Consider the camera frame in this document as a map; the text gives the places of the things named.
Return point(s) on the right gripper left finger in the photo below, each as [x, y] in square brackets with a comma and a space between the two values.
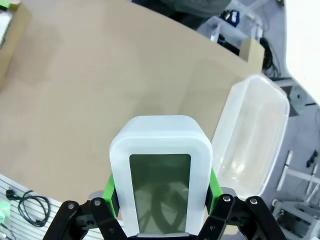
[105, 220]

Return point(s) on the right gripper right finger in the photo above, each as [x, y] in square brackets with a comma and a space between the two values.
[220, 220]

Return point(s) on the white digital clock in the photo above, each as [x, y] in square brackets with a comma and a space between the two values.
[160, 140]

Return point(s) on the clear plastic container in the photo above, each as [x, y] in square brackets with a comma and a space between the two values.
[250, 120]

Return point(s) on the cardboard box on floor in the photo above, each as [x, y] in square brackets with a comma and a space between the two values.
[252, 55]

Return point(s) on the open brown cardboard box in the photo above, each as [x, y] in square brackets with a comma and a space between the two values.
[15, 50]

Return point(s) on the white background table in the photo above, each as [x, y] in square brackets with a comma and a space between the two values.
[305, 37]

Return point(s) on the clear storage bin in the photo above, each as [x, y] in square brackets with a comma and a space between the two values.
[232, 17]

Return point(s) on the person in grey jacket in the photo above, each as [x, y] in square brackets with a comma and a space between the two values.
[195, 10]

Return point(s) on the white metal frame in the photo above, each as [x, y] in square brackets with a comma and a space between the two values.
[300, 176]

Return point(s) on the aluminium rail platform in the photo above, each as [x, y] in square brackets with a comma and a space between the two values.
[10, 182]

